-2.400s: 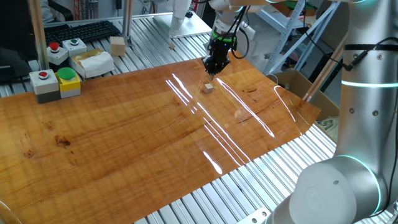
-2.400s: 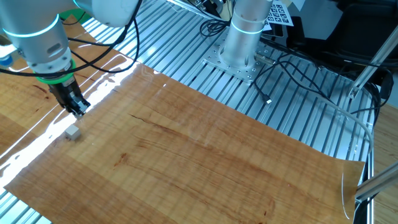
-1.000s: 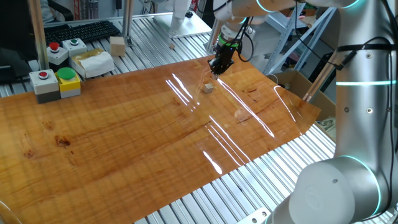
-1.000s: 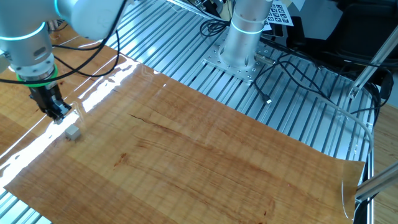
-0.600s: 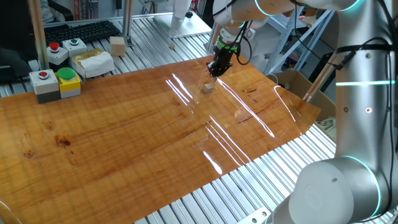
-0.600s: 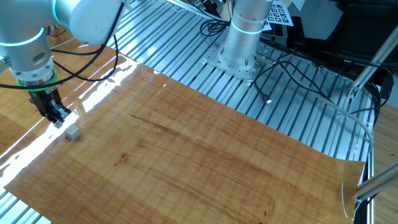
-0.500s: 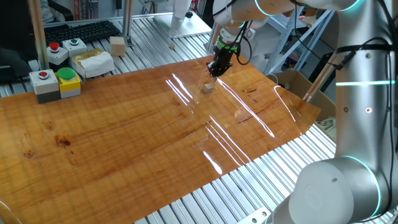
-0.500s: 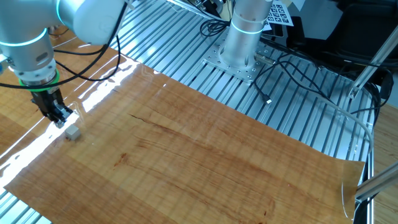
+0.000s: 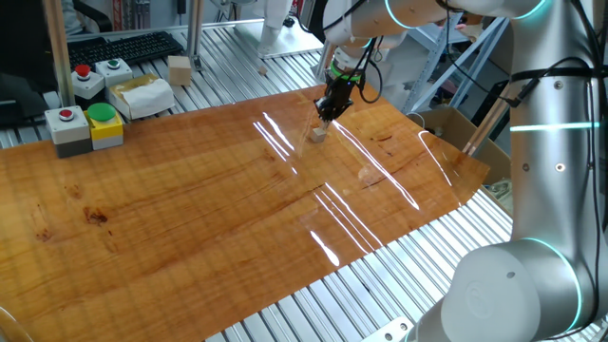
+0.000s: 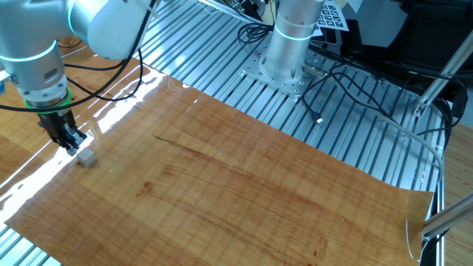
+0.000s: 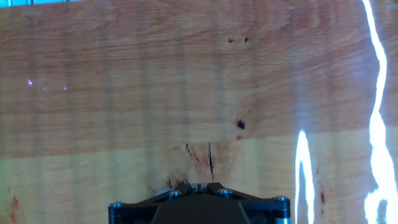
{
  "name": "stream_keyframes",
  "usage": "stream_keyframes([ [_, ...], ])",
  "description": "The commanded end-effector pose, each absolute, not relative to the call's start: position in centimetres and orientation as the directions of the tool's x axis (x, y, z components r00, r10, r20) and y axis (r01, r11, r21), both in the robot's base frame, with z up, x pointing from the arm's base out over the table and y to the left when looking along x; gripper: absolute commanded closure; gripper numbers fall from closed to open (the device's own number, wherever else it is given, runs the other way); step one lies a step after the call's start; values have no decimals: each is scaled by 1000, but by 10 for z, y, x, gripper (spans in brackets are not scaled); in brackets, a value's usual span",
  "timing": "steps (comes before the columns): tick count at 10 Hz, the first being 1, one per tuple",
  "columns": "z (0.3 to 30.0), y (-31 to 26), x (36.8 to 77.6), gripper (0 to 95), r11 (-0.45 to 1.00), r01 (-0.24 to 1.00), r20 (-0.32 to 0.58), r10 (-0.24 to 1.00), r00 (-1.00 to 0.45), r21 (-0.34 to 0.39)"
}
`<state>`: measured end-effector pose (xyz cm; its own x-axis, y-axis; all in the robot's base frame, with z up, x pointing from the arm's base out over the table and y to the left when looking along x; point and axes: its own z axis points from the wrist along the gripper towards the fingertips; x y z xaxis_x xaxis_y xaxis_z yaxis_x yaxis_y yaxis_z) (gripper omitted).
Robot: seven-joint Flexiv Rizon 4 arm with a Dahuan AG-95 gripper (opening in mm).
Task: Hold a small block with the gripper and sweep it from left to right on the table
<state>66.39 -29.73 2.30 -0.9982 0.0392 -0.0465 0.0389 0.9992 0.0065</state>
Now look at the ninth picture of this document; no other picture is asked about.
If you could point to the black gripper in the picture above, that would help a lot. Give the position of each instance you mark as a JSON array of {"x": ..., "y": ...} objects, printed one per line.
[{"x": 344, "y": 92}]

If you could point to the small wooden block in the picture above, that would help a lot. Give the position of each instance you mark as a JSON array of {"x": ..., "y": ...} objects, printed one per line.
[{"x": 317, "y": 136}]

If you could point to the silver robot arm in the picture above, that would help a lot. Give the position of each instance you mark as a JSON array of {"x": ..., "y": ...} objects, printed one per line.
[{"x": 546, "y": 190}]

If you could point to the flat metal plate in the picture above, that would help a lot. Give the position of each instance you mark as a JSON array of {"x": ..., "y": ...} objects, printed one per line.
[{"x": 299, "y": 40}]

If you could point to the white foam box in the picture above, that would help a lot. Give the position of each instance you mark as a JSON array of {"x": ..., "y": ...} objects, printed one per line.
[{"x": 404, "y": 66}]

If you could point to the open cardboard box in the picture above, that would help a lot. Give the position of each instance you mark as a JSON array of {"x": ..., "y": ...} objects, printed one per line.
[{"x": 456, "y": 126}]

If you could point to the black case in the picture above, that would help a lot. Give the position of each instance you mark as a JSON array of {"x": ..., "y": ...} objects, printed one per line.
[{"x": 483, "y": 108}]

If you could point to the slanted wood and metal beam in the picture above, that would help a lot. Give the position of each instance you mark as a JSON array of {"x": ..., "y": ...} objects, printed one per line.
[{"x": 484, "y": 126}]

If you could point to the large wooden cube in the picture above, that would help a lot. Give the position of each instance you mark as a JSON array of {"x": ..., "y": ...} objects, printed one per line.
[{"x": 179, "y": 71}]

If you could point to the wood grain table mat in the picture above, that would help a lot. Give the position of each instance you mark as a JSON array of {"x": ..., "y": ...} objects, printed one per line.
[{"x": 190, "y": 214}]

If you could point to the clear plastic bag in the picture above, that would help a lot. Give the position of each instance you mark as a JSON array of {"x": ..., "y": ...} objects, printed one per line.
[{"x": 501, "y": 195}]

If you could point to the white wrapped package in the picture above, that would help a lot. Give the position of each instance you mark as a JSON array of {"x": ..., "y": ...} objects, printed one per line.
[{"x": 142, "y": 97}]

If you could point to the black keyboard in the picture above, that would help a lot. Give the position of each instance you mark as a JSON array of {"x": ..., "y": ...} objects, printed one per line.
[{"x": 128, "y": 47}]

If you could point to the white box green button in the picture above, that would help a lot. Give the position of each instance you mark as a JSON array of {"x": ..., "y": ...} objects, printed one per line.
[{"x": 116, "y": 73}]

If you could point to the yellow box green button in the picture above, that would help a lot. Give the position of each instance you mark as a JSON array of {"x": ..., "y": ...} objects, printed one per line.
[{"x": 107, "y": 130}]

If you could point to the red striped bar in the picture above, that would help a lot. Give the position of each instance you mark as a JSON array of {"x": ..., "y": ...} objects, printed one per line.
[{"x": 117, "y": 14}]

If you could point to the white box red button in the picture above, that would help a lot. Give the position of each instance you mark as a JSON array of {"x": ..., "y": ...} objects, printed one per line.
[{"x": 88, "y": 85}]

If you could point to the black office chair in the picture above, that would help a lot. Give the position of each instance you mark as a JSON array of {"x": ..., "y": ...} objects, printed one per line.
[{"x": 97, "y": 16}]

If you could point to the grey box red button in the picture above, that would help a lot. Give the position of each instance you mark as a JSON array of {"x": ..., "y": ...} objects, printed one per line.
[{"x": 69, "y": 133}]

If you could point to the black monitor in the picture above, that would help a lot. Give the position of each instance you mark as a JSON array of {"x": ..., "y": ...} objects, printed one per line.
[{"x": 24, "y": 47}]

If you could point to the white pedestal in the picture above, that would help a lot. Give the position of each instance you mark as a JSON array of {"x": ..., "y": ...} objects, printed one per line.
[{"x": 273, "y": 21}]

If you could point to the white metal shelf frame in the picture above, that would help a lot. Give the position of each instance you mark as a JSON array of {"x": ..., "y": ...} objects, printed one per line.
[{"x": 459, "y": 95}]

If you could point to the aluminium profile post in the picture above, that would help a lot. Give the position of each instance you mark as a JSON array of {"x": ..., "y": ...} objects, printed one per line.
[
  {"x": 59, "y": 57},
  {"x": 194, "y": 33}
]

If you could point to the perforated robot base plate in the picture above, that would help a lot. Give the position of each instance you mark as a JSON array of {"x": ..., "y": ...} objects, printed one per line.
[{"x": 389, "y": 331}]

